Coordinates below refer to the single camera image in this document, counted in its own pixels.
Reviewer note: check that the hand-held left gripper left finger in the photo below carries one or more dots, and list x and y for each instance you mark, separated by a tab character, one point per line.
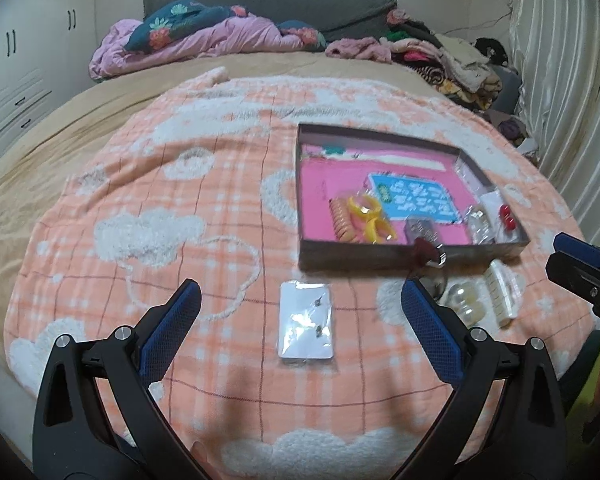
172	330

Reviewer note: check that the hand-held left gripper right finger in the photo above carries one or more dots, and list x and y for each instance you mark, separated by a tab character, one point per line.
430	330

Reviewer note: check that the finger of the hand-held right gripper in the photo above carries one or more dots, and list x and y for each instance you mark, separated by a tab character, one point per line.
577	245
575	272

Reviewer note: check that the red cherry hair clip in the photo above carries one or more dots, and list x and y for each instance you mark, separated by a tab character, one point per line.
509	220

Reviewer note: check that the white hair claw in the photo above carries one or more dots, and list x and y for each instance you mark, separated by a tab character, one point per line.
500	290

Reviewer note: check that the silver jewelry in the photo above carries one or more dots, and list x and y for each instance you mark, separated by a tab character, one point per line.
480	225

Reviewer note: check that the silver hair clip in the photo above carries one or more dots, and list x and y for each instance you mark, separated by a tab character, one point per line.
420	230

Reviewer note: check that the dark shallow cardboard box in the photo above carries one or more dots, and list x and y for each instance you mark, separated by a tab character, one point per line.
360	255

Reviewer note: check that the white earring card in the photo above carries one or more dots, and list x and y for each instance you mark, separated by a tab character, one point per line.
300	330

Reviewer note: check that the yellow hair clips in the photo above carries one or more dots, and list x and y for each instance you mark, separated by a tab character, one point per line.
365	210

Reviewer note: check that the peach checked cloud blanket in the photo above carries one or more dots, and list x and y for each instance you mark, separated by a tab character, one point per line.
180	210

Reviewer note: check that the dark clothes heap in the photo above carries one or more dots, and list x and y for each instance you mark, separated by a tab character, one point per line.
512	127

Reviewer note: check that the white pleated curtain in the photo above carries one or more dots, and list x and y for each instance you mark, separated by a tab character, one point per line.
570	85

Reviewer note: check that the pile of folded clothes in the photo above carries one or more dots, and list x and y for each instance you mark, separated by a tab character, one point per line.
460	60

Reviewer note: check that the pink fluffy garment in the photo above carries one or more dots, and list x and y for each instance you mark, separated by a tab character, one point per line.
360	49

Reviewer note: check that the purple floral quilt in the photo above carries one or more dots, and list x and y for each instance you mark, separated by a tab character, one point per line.
220	35

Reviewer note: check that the white wardrobe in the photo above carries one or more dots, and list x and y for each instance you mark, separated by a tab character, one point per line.
30	60

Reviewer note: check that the grey headboard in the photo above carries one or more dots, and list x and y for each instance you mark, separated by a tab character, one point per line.
280	2

